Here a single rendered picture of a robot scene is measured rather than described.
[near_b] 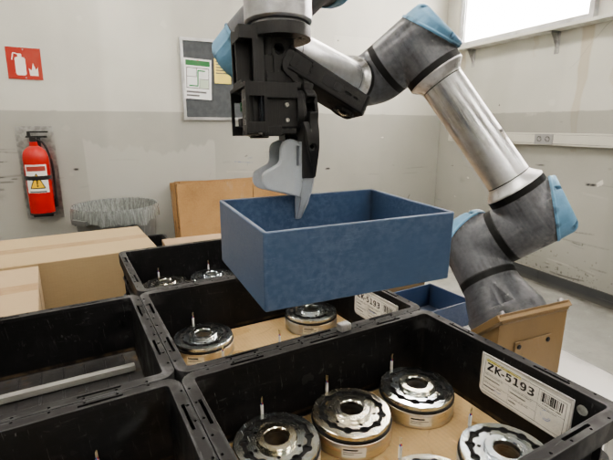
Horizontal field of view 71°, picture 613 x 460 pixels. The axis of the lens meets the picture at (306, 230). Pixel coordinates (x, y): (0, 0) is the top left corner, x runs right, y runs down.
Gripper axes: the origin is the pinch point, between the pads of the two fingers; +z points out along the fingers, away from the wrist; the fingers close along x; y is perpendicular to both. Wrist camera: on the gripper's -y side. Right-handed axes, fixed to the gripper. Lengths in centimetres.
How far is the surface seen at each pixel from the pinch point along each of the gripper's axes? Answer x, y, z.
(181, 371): -3.1, 15.2, 19.4
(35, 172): -291, 76, 0
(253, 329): -30.5, -1.0, 27.4
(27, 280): -57, 41, 18
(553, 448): 23.3, -15.1, 21.2
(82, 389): -21.7, 28.4, 28.1
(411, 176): -316, -245, 19
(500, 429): 12.4, -20.4, 27.6
